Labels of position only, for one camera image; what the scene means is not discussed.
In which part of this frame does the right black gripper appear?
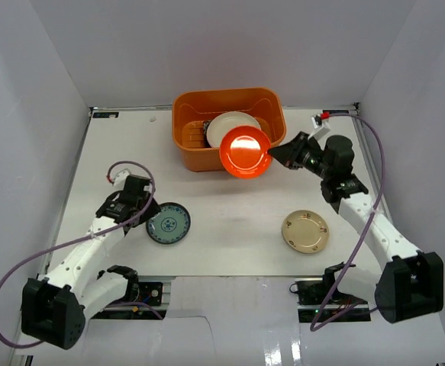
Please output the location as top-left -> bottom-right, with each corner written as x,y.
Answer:
269,132 -> 332,181

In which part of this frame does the orange round plate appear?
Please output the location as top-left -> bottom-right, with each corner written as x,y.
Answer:
219,125 -> 272,179

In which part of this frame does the blue patterned dark-rim plate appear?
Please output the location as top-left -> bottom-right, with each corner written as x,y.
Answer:
146,202 -> 191,245

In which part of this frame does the cream bear-print plate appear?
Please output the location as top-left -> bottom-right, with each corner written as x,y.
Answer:
208,111 -> 261,148

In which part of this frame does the beige floral plate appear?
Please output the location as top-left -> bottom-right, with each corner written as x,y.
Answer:
281,210 -> 330,255

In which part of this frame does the black floral square plate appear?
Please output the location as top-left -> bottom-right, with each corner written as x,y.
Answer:
202,120 -> 211,148

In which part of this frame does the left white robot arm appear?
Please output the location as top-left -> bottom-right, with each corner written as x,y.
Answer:
21,171 -> 160,350

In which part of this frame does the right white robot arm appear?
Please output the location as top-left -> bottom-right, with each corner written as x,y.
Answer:
268,132 -> 443,323

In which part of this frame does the orange plastic bin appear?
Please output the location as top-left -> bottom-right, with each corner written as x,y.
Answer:
172,87 -> 286,172

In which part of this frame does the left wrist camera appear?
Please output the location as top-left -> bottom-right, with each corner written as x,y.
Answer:
107,169 -> 131,187

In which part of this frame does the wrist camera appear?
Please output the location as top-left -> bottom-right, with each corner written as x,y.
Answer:
309,112 -> 331,140
107,169 -> 131,187

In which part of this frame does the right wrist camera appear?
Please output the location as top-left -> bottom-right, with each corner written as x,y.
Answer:
309,112 -> 331,140

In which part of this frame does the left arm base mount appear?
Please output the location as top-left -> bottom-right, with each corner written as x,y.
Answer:
93,281 -> 169,320

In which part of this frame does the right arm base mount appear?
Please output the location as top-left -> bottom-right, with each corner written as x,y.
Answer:
289,278 -> 371,324

